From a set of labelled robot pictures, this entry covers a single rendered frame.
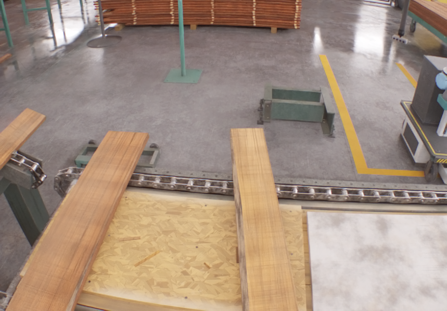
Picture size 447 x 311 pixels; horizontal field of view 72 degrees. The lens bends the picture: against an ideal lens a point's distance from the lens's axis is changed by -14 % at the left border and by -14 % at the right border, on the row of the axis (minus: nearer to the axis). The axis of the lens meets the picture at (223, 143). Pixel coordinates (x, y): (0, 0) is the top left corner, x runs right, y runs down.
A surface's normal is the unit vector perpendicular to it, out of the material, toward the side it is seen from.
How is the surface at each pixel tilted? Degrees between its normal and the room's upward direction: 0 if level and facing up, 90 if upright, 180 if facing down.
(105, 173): 0
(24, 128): 22
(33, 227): 90
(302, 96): 90
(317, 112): 90
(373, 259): 0
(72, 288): 0
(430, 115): 90
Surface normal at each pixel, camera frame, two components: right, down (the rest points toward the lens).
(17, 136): 0.37, -0.74
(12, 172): -0.11, 0.57
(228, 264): 0.00, -0.82
